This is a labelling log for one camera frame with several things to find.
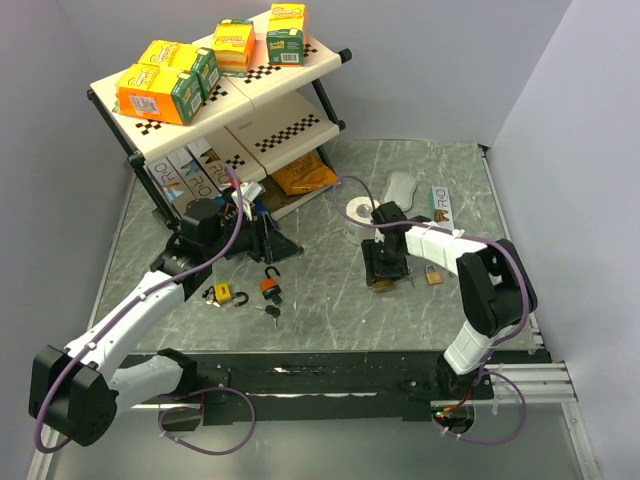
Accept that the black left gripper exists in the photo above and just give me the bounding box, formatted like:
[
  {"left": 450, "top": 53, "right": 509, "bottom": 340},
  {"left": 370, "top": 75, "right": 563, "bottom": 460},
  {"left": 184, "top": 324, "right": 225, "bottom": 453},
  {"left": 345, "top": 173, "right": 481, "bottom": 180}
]
[{"left": 204, "top": 207, "right": 304, "bottom": 264}]

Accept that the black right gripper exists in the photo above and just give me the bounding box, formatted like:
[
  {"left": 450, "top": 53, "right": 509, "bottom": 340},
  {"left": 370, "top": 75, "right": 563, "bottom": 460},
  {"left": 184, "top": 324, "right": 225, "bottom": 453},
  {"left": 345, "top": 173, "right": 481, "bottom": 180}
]
[{"left": 362, "top": 237, "right": 410, "bottom": 285}]

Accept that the long shackle brass padlock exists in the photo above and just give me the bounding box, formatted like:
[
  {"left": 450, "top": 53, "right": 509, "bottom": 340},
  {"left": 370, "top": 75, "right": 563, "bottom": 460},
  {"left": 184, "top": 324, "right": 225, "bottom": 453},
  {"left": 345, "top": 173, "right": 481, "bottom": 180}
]
[{"left": 371, "top": 279, "right": 396, "bottom": 294}]

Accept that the orange padlock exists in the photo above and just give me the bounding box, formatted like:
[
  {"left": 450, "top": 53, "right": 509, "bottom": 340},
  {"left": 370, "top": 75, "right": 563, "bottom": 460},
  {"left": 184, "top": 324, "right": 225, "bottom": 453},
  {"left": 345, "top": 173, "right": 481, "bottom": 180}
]
[{"left": 259, "top": 265, "right": 282, "bottom": 305}]

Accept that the small brass padlock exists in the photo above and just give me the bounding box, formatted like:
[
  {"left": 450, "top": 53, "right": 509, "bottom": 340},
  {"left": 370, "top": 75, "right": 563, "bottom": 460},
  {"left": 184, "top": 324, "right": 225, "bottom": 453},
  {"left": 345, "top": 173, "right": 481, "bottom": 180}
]
[{"left": 425, "top": 265, "right": 443, "bottom": 286}]

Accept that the black head key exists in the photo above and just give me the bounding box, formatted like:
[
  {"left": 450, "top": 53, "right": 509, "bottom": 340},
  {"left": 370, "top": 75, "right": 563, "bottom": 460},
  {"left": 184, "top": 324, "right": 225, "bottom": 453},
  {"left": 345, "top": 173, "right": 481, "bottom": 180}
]
[{"left": 255, "top": 301, "right": 281, "bottom": 329}]

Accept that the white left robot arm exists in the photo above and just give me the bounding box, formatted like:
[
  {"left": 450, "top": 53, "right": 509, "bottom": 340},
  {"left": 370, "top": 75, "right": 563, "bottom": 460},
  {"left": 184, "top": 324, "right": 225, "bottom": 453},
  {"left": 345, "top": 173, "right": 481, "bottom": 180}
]
[{"left": 28, "top": 194, "right": 304, "bottom": 446}]

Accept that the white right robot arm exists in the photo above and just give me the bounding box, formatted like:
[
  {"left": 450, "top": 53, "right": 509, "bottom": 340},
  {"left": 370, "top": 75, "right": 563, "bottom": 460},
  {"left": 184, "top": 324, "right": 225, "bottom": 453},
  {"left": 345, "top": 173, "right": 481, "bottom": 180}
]
[{"left": 361, "top": 202, "right": 537, "bottom": 399}]

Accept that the white toilet paper roll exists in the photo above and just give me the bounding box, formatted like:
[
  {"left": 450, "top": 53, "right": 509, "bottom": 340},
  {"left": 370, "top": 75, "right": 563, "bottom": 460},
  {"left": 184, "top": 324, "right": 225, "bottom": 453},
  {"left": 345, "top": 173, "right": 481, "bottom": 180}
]
[{"left": 344, "top": 196, "right": 382, "bottom": 246}]

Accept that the yellow padlock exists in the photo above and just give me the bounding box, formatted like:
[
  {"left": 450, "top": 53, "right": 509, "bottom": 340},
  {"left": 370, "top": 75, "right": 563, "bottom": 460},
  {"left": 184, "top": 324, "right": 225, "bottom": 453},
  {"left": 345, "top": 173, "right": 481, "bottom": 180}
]
[{"left": 202, "top": 283, "right": 249, "bottom": 307}]

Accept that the teal white RIO box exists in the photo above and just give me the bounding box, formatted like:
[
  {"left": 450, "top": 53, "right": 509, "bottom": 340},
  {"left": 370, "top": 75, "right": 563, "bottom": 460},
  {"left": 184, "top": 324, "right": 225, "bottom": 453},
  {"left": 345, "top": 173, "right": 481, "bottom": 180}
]
[{"left": 430, "top": 186, "right": 455, "bottom": 230}]

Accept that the orange honey dijon bag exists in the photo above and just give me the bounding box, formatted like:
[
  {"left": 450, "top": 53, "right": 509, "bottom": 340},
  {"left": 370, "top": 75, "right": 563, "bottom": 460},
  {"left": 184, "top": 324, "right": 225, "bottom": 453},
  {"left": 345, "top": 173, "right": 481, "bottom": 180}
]
[{"left": 271, "top": 152, "right": 338, "bottom": 196}]

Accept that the middle RIO box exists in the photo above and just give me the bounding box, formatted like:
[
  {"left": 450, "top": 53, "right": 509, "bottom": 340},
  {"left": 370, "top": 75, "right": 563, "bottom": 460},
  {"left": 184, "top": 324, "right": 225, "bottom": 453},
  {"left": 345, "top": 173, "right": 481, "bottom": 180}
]
[{"left": 167, "top": 147, "right": 219, "bottom": 200}]

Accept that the right RIO box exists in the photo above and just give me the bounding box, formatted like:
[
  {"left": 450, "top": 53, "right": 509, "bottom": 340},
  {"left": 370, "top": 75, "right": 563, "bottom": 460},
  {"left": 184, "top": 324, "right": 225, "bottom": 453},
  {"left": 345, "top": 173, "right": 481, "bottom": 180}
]
[{"left": 187, "top": 138, "right": 236, "bottom": 191}]

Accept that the beige two tier shelf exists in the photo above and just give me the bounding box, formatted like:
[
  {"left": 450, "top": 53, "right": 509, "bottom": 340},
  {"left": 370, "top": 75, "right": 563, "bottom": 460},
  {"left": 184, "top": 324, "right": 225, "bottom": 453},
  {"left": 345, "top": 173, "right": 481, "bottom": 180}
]
[{"left": 87, "top": 39, "right": 352, "bottom": 229}]

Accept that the rear yellow sponge box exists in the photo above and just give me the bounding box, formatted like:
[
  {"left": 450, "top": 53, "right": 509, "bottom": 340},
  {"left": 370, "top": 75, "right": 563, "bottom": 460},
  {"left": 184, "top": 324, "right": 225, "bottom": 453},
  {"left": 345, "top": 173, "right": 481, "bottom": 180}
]
[{"left": 138, "top": 40, "right": 220, "bottom": 100}]

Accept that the front orange sponge box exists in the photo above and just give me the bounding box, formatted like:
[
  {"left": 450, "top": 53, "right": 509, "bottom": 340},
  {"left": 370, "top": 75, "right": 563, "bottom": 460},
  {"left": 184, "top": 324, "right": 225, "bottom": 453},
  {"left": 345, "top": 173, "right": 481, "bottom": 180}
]
[{"left": 116, "top": 64, "right": 204, "bottom": 126}]

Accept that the green yellow sponge box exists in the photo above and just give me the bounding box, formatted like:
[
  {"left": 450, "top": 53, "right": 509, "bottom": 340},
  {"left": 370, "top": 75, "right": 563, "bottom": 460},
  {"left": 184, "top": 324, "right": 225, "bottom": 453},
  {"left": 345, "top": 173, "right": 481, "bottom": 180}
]
[{"left": 265, "top": 3, "right": 307, "bottom": 66}]

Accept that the yellow orange sponge pack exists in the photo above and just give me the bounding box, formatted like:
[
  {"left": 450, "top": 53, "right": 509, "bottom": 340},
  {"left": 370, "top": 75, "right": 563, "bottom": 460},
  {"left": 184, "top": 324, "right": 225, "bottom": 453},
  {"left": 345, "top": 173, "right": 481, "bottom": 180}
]
[{"left": 212, "top": 19, "right": 256, "bottom": 74}]

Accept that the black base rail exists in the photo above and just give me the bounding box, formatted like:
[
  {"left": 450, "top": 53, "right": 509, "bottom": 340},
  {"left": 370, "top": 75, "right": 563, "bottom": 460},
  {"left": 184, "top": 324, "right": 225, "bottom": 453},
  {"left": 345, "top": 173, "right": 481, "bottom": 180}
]
[{"left": 124, "top": 349, "right": 551, "bottom": 427}]

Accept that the aluminium frame rail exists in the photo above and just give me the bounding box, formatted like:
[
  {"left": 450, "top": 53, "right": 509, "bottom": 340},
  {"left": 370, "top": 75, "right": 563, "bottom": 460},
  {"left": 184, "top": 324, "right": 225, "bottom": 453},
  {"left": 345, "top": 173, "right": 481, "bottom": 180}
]
[{"left": 488, "top": 363, "right": 577, "bottom": 404}]

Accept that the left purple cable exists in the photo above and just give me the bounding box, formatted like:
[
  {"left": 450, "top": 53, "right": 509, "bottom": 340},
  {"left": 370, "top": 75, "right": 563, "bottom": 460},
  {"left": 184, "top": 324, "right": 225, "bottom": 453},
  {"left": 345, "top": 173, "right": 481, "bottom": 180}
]
[{"left": 32, "top": 165, "right": 259, "bottom": 457}]

